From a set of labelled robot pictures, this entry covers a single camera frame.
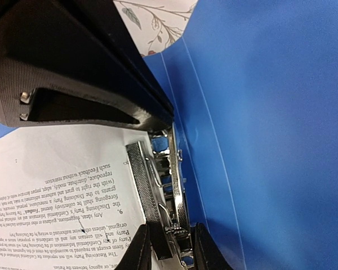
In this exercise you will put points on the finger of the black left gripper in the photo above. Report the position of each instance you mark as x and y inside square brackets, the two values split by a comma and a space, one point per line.
[74, 62]

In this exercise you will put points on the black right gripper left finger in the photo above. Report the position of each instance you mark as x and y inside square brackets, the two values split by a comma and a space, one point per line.
[139, 254]

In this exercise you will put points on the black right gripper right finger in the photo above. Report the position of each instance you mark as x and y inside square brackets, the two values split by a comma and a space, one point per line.
[207, 255]

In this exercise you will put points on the printed paper sheet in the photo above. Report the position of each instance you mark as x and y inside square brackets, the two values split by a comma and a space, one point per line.
[67, 197]

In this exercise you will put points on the blue ring binder folder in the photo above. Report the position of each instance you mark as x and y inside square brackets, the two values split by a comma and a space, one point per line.
[253, 149]

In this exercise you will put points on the floral table cloth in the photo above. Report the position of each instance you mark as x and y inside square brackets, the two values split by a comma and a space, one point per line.
[155, 25]

